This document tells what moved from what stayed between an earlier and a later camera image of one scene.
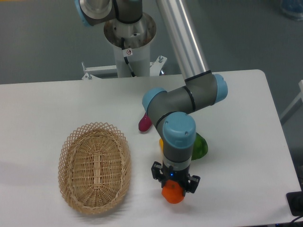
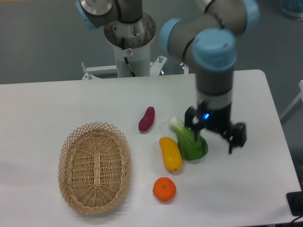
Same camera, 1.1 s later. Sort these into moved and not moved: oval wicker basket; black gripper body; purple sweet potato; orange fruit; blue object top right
Moved: black gripper body; orange fruit
Not moved: blue object top right; oval wicker basket; purple sweet potato
